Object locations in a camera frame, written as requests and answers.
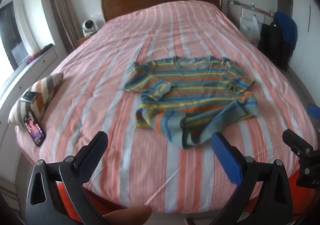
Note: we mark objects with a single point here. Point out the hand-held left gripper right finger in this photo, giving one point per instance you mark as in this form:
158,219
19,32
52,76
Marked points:
226,157

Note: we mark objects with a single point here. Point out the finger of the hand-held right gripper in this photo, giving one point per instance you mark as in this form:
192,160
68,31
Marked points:
308,165
315,112

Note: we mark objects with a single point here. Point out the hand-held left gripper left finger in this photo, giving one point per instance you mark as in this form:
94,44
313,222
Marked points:
91,157

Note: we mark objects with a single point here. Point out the striped knit sweater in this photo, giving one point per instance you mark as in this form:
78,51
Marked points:
190,90

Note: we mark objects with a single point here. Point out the person's left hand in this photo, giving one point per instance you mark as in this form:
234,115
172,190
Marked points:
127,216

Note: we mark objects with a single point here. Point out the red-orange cloth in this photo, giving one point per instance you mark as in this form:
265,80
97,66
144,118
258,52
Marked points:
306,198

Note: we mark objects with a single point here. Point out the smartphone with lit screen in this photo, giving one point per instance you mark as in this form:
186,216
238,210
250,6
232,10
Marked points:
33,128

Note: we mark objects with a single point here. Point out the striped pillow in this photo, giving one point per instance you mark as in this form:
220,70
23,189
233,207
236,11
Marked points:
47,90

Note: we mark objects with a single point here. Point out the bed with pink striped sheet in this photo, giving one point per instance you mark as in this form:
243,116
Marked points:
100,77

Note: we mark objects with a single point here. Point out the silver smartphone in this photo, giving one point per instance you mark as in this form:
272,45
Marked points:
30,96

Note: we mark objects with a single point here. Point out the black garment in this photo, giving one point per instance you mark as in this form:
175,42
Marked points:
270,37

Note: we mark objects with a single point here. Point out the blue garment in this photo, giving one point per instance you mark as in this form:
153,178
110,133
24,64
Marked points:
287,27

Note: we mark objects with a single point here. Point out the white plastic bag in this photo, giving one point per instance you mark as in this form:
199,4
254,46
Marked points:
250,28

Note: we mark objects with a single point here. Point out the brown wooden panel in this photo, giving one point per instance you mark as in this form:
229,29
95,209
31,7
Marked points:
285,3

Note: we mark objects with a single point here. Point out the wooden nightstand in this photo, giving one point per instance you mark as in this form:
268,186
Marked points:
82,40

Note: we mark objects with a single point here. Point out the dark cloth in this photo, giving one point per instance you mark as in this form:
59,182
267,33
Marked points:
47,48

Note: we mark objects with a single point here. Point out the white board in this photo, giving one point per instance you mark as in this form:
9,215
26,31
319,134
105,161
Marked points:
247,13

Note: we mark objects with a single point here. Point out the window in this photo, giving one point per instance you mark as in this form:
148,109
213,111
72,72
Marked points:
10,32

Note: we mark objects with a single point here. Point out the white sheer curtain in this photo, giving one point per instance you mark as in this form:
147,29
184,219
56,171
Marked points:
32,20

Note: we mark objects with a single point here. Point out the brown curtain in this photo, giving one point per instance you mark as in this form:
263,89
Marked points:
62,10

